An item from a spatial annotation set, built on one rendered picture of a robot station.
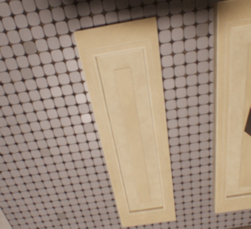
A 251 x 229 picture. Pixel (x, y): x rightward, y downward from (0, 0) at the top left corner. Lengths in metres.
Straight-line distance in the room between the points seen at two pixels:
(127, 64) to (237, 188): 0.54
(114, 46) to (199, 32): 0.21
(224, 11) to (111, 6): 0.25
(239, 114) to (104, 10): 0.44
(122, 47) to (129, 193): 0.46
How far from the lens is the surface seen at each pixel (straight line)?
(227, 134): 0.60
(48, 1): 0.50
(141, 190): 0.65
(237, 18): 0.52
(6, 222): 0.89
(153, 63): 0.46
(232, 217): 0.88
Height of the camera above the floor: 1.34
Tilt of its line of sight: 69 degrees down
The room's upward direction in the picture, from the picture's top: 178 degrees clockwise
